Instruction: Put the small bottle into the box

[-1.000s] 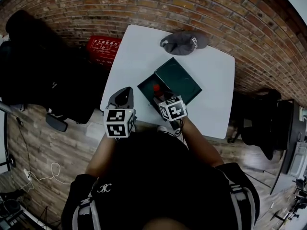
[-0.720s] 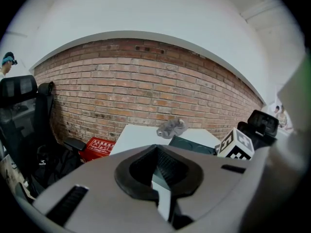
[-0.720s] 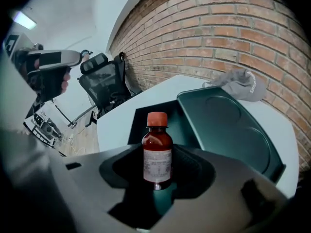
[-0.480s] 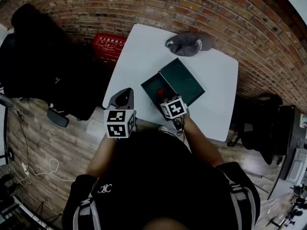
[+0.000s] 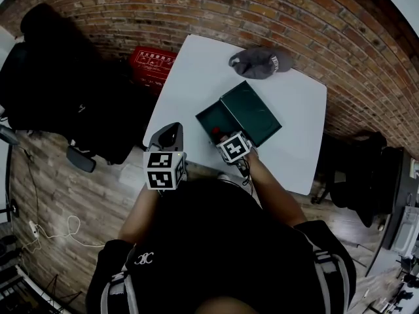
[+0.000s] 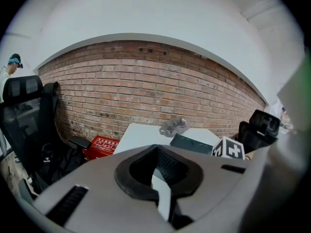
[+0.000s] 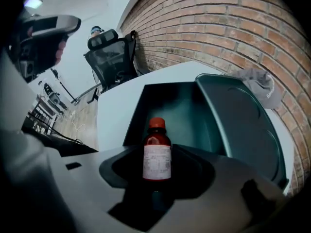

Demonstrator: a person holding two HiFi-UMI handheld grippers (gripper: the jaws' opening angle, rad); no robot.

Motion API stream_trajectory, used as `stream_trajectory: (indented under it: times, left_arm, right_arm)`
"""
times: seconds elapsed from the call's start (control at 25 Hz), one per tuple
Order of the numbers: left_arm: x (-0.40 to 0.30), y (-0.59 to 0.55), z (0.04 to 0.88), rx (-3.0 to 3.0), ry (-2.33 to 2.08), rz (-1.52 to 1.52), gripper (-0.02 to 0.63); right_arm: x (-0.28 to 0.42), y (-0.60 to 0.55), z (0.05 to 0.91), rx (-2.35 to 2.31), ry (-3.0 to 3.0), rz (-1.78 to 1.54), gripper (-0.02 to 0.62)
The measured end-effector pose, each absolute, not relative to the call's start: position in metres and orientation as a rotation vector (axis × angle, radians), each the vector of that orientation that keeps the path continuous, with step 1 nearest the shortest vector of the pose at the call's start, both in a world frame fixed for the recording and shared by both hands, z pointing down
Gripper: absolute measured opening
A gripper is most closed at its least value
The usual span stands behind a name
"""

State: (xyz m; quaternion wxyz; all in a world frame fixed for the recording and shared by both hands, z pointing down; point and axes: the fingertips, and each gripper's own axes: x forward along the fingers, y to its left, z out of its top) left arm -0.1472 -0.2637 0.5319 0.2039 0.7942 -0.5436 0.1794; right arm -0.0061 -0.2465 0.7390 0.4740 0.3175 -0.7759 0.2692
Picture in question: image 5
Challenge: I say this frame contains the red-capped bottle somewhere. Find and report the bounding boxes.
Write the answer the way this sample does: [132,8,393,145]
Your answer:
[211,126,232,143]

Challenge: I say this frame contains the white floor cable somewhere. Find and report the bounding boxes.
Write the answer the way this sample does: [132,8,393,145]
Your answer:
[20,215,106,252]

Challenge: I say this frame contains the person's right forearm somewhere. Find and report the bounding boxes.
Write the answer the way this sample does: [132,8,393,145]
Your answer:
[244,148,308,228]

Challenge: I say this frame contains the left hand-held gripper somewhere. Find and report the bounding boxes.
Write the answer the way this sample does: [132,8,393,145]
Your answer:
[143,122,188,191]

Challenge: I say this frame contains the dark green box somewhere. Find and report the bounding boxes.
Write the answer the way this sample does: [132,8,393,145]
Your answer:
[195,80,283,148]

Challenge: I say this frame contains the person's black shirt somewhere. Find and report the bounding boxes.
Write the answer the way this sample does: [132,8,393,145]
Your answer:
[85,178,358,314]

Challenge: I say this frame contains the large black office chair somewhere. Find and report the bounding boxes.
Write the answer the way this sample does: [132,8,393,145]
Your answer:
[0,3,111,134]

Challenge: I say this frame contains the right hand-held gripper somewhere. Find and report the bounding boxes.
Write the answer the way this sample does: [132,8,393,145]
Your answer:
[215,130,259,166]

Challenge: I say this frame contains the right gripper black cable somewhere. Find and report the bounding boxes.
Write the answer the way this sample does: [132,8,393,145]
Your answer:
[236,158,255,196]

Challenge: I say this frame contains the black mesh office chair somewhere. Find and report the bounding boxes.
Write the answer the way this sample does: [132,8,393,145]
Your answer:
[65,72,156,174]

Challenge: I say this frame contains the person's left forearm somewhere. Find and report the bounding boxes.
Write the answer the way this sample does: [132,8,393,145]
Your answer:
[117,184,162,245]

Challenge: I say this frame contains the black tripod stand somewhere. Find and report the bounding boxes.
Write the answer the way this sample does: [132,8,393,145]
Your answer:
[0,262,83,314]

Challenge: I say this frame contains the grey baseball cap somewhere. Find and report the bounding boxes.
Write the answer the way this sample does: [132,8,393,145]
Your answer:
[228,46,294,80]

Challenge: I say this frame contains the dark grey desk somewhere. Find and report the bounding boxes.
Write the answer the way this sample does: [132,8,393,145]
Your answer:
[364,147,419,278]

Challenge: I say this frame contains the red plastic crate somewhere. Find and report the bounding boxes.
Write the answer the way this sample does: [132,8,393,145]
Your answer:
[128,45,179,96]

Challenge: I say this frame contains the black chair with hung jacket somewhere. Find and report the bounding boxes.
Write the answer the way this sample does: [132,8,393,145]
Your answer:
[310,130,404,229]

